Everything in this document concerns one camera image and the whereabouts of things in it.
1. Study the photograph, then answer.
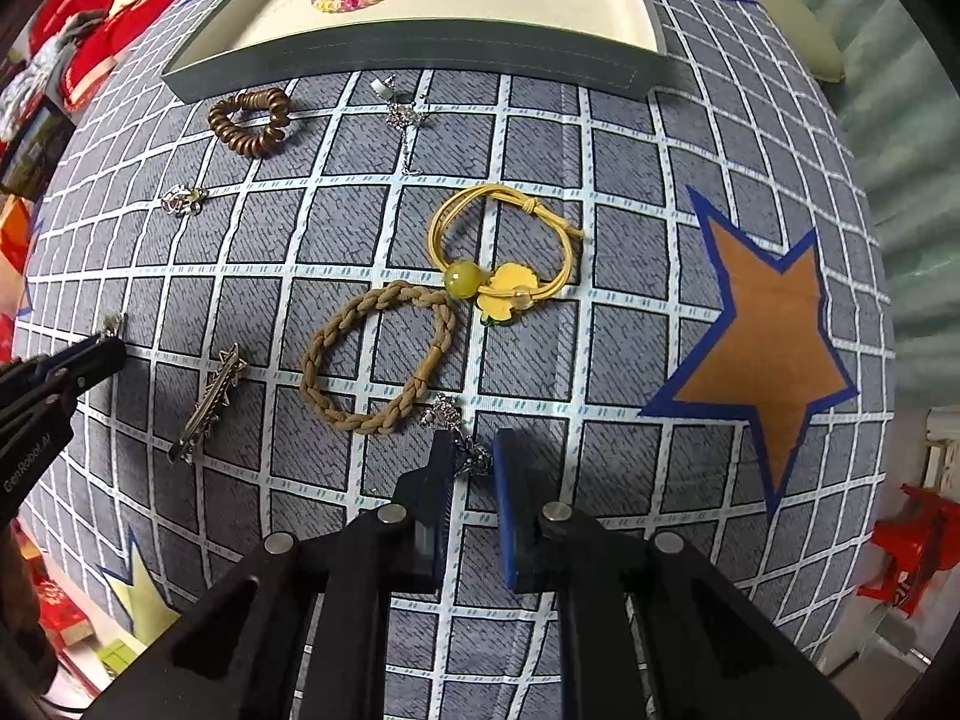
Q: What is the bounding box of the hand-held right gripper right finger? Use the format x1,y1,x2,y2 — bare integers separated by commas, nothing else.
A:
495,429,863,720

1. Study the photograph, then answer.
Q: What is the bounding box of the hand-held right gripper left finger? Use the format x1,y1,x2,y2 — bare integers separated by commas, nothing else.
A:
82,431,460,720

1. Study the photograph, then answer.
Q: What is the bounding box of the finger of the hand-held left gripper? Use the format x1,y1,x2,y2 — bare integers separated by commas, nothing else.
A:
30,335,127,407

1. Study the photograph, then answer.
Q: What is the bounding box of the silver leaf brooch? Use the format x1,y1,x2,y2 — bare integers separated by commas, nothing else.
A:
420,394,496,477

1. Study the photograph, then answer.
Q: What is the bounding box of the long silver hair clip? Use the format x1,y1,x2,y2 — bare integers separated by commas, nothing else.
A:
166,343,250,466

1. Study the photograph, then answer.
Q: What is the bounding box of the brown braided hair tie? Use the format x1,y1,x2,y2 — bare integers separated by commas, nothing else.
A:
300,279,458,436

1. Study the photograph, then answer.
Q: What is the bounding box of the small silver brooch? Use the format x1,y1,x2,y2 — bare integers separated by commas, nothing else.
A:
161,184,207,218

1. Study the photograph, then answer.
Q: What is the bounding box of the yellow hair tie with bead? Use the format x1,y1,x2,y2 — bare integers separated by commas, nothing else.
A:
427,184,586,327

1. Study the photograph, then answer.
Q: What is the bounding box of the brown spiral hair tie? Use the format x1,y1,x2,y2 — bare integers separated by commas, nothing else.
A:
208,88,292,160

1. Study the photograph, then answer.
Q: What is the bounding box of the beige jewelry tray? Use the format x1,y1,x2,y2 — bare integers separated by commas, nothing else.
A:
161,0,670,102

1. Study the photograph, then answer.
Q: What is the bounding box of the colourful printed box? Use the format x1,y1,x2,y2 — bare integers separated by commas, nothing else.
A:
0,97,72,200

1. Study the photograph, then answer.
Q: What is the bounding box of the grey white cloth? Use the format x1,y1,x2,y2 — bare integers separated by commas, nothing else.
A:
0,11,106,140

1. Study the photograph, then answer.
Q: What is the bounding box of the red printed bedding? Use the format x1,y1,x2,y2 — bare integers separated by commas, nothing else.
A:
52,0,290,113

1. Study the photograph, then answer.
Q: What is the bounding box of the grey checked tablecloth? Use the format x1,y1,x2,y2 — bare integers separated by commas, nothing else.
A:
15,0,897,720

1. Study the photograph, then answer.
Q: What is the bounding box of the red plastic stool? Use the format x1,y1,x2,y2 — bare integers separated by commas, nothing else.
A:
855,484,960,616

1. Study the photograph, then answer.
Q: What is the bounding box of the beige sofa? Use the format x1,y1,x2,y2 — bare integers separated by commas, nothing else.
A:
750,0,848,83

